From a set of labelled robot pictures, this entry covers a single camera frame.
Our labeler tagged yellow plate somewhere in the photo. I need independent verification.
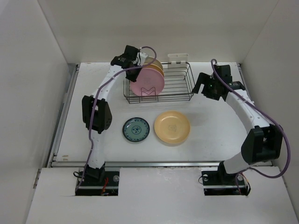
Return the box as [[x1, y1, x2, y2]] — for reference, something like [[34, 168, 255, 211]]
[[153, 110, 191, 147], [145, 64, 164, 77]]

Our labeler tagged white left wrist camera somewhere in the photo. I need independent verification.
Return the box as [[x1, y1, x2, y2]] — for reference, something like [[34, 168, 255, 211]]
[[135, 48, 148, 66]]

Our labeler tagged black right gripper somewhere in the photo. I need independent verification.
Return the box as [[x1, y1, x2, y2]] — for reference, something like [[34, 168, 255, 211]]
[[192, 72, 220, 101]]

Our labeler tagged yellow plate middle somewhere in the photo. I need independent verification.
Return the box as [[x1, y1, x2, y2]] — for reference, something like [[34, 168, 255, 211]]
[[145, 64, 164, 77]]

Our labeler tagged cream plate rear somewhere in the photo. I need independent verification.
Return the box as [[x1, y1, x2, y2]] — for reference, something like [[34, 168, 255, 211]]
[[144, 56, 163, 70]]

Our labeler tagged black wire dish rack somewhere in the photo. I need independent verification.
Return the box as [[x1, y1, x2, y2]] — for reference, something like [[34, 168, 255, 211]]
[[123, 62, 195, 104]]

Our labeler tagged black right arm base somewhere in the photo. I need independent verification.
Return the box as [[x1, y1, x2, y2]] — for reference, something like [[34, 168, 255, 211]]
[[198, 169, 251, 196]]

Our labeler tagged white cutlery holder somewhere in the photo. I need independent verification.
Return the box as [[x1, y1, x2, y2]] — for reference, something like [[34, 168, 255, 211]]
[[167, 53, 189, 68]]

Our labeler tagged pink plate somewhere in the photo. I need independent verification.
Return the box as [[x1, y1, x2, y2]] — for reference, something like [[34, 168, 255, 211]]
[[130, 68, 164, 97]]

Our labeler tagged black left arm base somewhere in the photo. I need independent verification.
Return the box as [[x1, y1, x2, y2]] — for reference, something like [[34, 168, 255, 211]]
[[73, 167, 120, 196]]

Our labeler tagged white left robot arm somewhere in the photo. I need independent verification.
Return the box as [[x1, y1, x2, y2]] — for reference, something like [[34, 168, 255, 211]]
[[82, 45, 147, 185]]

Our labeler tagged small teal patterned plate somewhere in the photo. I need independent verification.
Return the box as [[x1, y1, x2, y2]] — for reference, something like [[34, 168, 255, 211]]
[[122, 117, 150, 142]]

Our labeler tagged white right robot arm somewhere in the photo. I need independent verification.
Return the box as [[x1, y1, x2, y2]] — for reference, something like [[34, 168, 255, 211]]
[[192, 65, 283, 185]]

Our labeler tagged yellow plate front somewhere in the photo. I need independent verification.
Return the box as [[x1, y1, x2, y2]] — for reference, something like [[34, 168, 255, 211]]
[[153, 110, 191, 147]]

